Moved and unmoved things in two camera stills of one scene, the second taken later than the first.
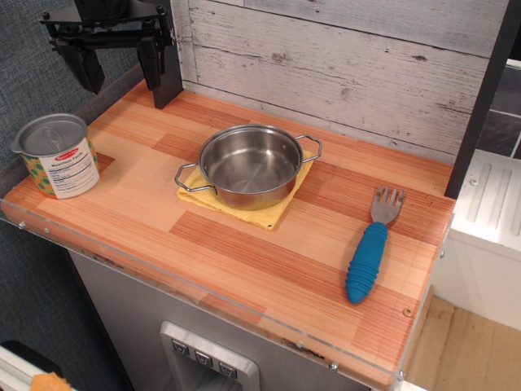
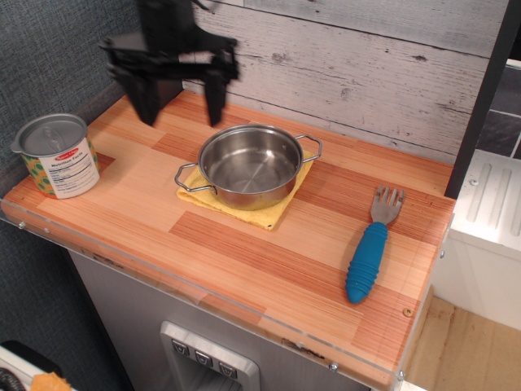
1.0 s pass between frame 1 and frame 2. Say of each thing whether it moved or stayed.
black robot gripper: moved
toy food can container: stayed
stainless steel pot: stayed
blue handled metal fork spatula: stayed
